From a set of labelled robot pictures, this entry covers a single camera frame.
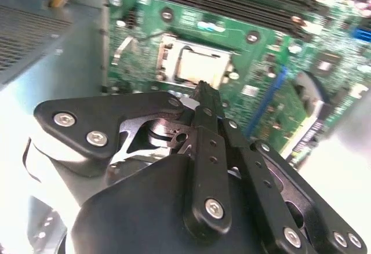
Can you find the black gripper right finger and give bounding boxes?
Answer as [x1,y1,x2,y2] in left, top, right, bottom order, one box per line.
[210,87,371,254]

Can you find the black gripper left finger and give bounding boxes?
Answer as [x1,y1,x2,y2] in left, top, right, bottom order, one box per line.
[33,81,232,242]

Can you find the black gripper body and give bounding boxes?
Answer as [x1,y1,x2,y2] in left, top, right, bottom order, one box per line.
[68,117,247,254]

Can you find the silver CPU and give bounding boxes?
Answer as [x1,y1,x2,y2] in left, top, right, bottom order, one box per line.
[178,49,230,86]

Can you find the metal socket cover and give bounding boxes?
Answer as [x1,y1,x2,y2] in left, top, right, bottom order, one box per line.
[157,32,236,89]

